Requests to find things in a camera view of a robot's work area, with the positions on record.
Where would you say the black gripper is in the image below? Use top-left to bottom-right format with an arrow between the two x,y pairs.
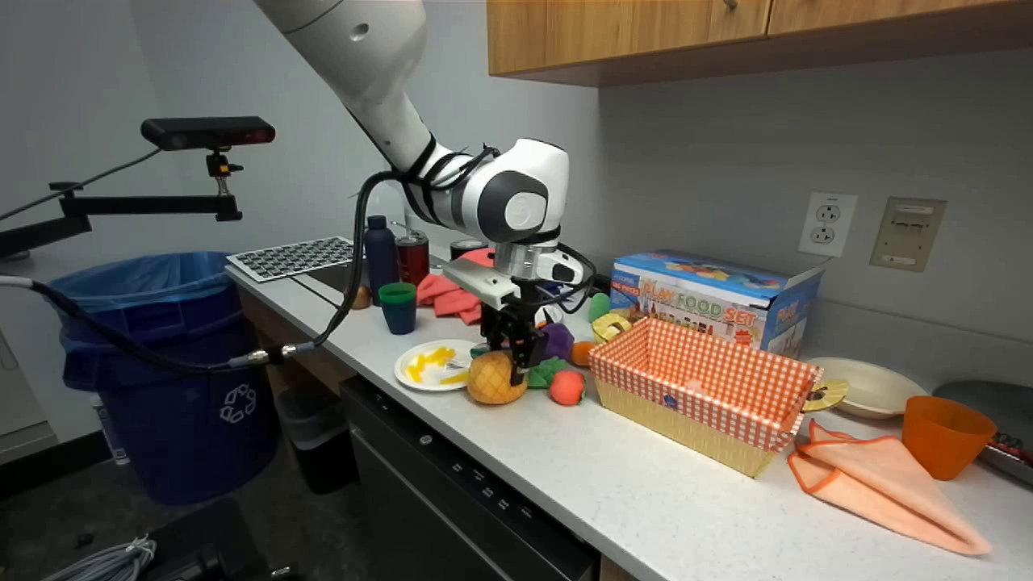
478,280 -> 557,374

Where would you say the yellow pineapple plush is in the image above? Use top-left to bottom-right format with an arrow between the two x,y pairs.
463,349 -> 532,409

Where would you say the purple eggplant plush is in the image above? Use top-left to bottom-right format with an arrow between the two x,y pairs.
536,318 -> 578,363

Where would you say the yellow banana plush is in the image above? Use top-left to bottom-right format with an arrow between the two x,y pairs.
590,308 -> 639,349

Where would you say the blue toy food box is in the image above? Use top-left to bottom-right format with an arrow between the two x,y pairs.
606,247 -> 826,360

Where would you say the pink cloth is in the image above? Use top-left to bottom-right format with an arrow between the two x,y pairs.
413,243 -> 502,332

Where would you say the white paper plate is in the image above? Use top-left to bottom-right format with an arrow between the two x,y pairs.
391,337 -> 485,396

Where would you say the green cup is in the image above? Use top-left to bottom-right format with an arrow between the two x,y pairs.
374,276 -> 420,339

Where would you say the red cup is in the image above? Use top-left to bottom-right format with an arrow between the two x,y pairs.
393,231 -> 436,289

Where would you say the blue bottle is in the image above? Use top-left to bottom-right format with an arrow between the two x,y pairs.
360,212 -> 403,299

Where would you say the black dishwasher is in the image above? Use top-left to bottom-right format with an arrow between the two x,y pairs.
338,370 -> 604,581

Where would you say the orange checkered basket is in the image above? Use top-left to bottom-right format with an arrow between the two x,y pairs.
588,308 -> 857,481

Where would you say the brown base cabinet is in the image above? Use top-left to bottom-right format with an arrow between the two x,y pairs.
235,283 -> 364,399

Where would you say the small dark waste bin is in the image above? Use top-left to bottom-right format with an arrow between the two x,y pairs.
275,381 -> 354,497

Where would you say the grey slotted drying rack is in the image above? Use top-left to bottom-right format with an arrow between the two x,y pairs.
226,231 -> 364,288

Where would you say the blue recycling bin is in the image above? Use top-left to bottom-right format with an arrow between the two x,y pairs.
41,247 -> 286,509

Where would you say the cream paper bowl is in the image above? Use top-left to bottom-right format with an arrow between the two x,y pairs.
804,354 -> 934,422

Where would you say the wooden upper cabinet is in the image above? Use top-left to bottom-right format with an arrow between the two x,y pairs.
485,0 -> 1033,90

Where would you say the orange cloth napkin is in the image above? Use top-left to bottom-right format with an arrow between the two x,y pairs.
785,418 -> 999,561

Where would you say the orange plastic cup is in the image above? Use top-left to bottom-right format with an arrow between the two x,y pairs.
897,390 -> 1000,484

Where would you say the black glass cooktop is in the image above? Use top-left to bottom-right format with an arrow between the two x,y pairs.
929,374 -> 1033,495

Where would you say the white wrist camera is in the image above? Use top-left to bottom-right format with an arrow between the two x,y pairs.
433,243 -> 590,315

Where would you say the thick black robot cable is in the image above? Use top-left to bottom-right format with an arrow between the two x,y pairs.
0,164 -> 433,377

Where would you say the white wall outlet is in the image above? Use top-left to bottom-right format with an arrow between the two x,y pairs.
795,187 -> 861,260

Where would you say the black stereo camera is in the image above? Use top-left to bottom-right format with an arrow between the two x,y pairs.
140,113 -> 278,155

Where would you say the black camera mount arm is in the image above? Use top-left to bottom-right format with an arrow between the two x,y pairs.
0,149 -> 247,260

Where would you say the beige wall switch plate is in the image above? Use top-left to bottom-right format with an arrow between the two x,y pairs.
866,193 -> 952,274

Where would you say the thin black camera cable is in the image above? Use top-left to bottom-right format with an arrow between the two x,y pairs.
0,145 -> 168,225

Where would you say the grey striped cable sleeve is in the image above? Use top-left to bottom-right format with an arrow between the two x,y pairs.
40,533 -> 162,581

